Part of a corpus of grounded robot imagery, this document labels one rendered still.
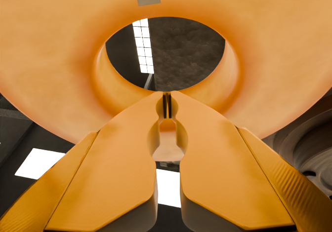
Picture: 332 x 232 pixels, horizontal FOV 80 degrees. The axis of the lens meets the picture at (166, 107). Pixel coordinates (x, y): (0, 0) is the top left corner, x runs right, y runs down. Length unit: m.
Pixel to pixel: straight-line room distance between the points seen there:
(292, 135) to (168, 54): 0.34
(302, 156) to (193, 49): 0.33
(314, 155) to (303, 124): 0.05
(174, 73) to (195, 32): 0.14
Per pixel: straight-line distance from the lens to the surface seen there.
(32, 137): 10.20
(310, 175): 0.48
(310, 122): 0.43
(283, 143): 0.48
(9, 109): 7.55
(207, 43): 0.51
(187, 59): 0.54
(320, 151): 0.42
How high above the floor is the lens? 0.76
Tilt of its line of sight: 48 degrees up
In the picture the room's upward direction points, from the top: 176 degrees clockwise
